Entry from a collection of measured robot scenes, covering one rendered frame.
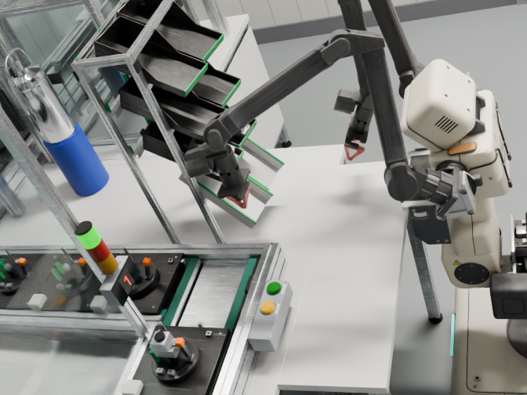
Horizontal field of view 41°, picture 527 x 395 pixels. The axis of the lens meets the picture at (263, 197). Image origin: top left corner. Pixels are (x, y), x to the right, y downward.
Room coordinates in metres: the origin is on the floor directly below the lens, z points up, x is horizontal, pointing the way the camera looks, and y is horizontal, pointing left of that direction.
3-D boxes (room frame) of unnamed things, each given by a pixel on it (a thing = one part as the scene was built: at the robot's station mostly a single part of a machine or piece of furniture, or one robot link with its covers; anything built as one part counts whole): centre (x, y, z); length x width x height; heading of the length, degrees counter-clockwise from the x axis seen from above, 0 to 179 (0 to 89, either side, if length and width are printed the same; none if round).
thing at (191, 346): (1.30, 0.40, 0.98); 0.14 x 0.14 x 0.02
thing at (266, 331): (1.36, 0.11, 0.93); 0.21 x 0.07 x 0.06; 149
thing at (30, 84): (2.46, 0.63, 1.32); 0.14 x 0.14 x 0.38
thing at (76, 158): (2.46, 0.63, 1.00); 0.16 x 0.16 x 0.27
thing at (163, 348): (1.30, 0.41, 1.06); 0.08 x 0.04 x 0.07; 59
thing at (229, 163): (1.49, 0.06, 1.41); 0.07 x 0.06 x 0.07; 77
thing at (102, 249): (1.44, 0.45, 1.34); 0.05 x 0.05 x 0.05
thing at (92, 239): (1.44, 0.45, 1.39); 0.05 x 0.05 x 0.05
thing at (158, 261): (1.67, 0.47, 1.01); 0.24 x 0.24 x 0.13; 59
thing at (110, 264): (1.44, 0.45, 1.29); 0.05 x 0.05 x 0.05
